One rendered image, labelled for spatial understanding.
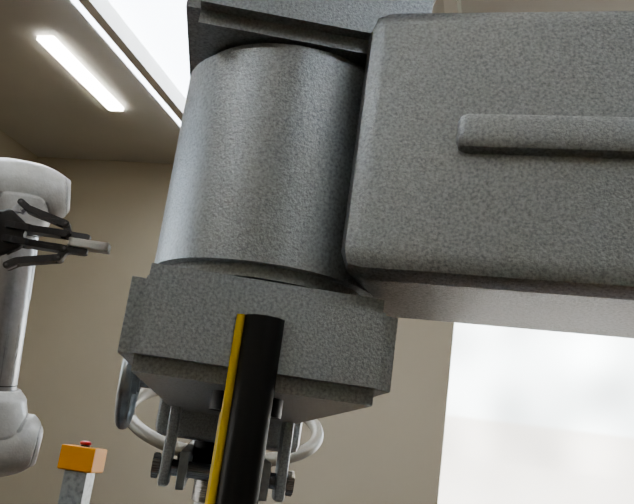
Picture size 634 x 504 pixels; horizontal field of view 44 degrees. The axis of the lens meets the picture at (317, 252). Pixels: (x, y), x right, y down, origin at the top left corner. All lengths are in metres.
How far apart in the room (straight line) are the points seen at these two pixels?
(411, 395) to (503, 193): 7.02
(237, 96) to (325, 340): 0.21
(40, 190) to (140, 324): 1.44
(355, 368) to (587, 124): 0.24
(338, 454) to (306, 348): 7.06
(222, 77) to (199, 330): 0.21
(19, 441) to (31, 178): 0.62
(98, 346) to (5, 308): 6.55
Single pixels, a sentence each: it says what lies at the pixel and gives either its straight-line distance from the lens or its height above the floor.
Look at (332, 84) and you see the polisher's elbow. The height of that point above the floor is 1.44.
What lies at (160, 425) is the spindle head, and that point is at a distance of 1.23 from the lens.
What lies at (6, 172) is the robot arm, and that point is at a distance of 2.01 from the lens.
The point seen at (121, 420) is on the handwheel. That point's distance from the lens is 1.18.
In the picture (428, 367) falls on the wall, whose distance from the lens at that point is 7.59.
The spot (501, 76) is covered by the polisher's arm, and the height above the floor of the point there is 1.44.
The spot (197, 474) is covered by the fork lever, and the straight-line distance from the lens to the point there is 1.12.
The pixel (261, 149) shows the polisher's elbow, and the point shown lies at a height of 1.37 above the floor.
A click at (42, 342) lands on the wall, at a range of 8.87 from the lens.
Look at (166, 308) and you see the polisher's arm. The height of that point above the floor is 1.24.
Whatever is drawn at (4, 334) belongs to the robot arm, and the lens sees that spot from 2.02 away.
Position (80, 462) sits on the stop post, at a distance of 2.81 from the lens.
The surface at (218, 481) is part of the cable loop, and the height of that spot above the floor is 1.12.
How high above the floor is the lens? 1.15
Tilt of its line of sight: 14 degrees up
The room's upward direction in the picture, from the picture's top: 8 degrees clockwise
